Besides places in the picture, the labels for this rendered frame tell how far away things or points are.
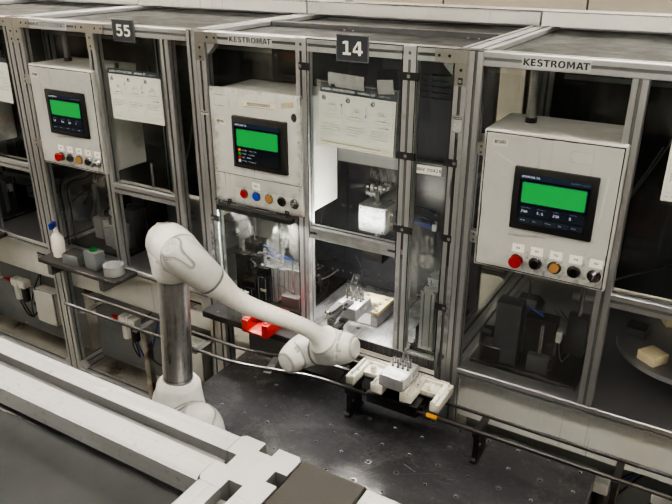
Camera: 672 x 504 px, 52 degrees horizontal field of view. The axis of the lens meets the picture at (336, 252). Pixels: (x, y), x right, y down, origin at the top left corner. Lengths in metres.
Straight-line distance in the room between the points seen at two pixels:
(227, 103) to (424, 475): 1.53
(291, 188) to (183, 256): 0.72
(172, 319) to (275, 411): 0.66
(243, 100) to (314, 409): 1.21
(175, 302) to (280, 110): 0.80
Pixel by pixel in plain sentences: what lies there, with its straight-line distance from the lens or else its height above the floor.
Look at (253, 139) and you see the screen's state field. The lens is 2.63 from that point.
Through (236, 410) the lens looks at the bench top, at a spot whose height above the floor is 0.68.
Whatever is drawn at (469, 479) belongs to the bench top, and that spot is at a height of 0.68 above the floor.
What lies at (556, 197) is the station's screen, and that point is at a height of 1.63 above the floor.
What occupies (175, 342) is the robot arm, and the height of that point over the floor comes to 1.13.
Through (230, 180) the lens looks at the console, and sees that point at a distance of 2.79.
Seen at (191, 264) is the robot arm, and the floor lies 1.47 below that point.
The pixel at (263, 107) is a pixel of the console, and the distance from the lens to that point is 2.60.
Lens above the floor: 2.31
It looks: 24 degrees down
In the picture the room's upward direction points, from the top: straight up
